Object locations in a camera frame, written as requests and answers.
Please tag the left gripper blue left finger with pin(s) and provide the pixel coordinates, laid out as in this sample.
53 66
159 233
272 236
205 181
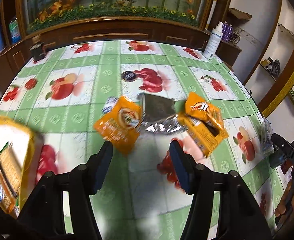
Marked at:
98 167

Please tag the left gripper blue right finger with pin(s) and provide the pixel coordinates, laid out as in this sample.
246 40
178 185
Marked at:
185 168

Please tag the clear plastic snack bag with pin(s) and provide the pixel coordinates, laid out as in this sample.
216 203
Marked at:
264 134

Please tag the orange snack bag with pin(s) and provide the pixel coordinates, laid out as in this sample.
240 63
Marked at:
206 136
199 108
121 125

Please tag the small blue white candy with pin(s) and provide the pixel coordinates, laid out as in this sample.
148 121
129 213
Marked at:
109 104

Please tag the silver foil snack pack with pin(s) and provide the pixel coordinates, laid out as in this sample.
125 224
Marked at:
158 115

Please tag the green-edged cracker pack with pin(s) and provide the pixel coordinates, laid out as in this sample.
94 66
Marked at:
10 177

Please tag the orange snack bag top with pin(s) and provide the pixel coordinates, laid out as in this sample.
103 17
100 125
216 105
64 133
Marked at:
199 108

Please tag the gold tray box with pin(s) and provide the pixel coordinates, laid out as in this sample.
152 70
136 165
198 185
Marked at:
19 155

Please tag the small dark ink bottle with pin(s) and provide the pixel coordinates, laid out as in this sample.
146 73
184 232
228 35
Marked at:
38 50

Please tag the white spray bottle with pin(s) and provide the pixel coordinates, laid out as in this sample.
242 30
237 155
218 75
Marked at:
214 41

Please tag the purple bottle pair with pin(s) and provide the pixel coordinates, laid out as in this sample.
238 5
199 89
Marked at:
227 30

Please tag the green plastic bottle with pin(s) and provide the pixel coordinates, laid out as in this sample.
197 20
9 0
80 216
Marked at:
14 30

